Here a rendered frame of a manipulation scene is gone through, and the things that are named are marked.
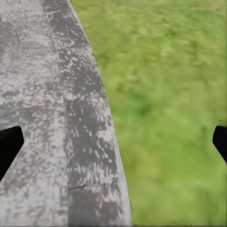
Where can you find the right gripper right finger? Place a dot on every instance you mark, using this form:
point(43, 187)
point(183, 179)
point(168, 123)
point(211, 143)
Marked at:
point(220, 140)

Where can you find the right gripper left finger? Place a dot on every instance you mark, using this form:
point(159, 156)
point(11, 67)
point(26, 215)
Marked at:
point(11, 141)

